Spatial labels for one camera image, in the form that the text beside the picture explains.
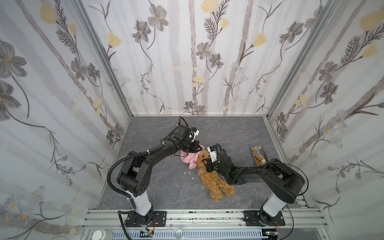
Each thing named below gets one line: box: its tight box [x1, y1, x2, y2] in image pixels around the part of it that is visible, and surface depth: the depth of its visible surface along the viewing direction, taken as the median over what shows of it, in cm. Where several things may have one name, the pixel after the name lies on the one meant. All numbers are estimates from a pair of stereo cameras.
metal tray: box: [250, 145, 270, 167], surface depth 100 cm
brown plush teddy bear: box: [197, 150, 236, 202], surface depth 81 cm
